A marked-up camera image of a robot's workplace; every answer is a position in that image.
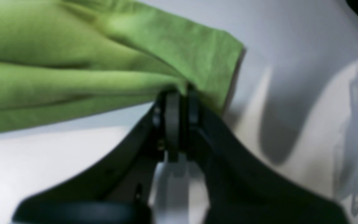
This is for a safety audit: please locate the green t-shirt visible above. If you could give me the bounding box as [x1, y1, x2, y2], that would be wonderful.
[0, 0, 244, 133]

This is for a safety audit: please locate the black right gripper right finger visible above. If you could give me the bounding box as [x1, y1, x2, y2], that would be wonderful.
[184, 89, 349, 224]

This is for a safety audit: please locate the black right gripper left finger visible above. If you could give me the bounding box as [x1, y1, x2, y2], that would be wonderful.
[12, 92, 181, 224]

